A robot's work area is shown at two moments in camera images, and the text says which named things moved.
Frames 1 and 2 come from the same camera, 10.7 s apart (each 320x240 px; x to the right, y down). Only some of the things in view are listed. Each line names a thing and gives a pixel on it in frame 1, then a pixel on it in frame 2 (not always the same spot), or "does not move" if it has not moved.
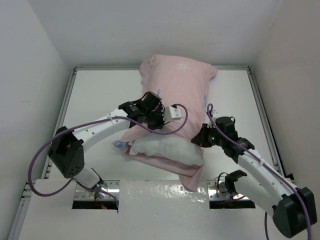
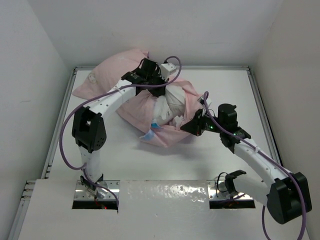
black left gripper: (160, 111) → (160, 90)
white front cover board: (147, 210) does not move
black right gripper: (200, 139) → (194, 125)
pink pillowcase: (181, 82) → (108, 69)
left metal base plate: (112, 186) does not move
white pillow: (183, 150) → (170, 106)
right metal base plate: (217, 190) does not move
